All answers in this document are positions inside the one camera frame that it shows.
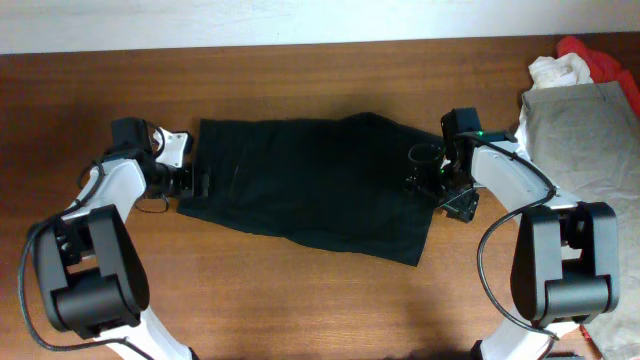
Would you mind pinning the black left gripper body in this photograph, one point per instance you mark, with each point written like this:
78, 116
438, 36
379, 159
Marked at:
181, 181

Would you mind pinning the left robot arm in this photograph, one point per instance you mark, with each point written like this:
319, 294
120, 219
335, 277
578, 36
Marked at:
90, 276

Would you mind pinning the grey folded garment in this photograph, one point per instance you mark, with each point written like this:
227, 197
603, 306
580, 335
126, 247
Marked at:
586, 139

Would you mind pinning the white crumpled garment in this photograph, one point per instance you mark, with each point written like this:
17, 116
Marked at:
548, 72

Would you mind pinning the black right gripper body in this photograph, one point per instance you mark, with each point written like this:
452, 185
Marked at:
452, 192

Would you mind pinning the dark green shorts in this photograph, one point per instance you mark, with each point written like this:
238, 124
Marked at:
337, 185

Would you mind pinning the red garment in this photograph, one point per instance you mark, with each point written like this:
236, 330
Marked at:
603, 68

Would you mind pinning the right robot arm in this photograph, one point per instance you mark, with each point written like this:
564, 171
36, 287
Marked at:
565, 269

